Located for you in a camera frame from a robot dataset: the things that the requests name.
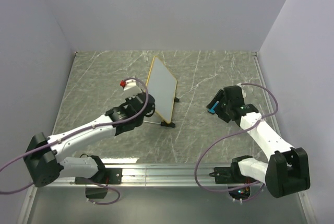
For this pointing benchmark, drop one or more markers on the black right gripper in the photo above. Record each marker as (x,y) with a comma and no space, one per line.
(222,115)

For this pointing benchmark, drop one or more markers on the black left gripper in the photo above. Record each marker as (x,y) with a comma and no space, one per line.
(130,100)

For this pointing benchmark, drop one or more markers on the blue whiteboard eraser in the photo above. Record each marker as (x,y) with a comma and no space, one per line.
(211,107)

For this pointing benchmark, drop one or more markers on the yellow framed whiteboard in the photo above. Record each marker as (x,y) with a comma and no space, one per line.
(162,85)

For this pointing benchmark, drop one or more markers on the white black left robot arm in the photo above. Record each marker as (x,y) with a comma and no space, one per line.
(50,158)

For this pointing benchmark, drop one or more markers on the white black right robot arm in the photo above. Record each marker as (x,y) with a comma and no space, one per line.
(287,169)

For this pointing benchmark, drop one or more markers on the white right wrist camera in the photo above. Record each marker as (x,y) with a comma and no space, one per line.
(243,93)

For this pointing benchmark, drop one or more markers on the aluminium right side rail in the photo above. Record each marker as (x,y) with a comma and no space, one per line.
(266,91)

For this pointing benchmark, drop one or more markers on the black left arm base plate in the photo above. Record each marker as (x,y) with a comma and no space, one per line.
(110,176)

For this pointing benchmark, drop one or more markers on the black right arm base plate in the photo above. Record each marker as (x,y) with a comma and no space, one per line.
(223,175)

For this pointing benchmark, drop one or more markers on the aluminium front rail frame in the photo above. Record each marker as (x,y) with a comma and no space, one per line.
(160,193)

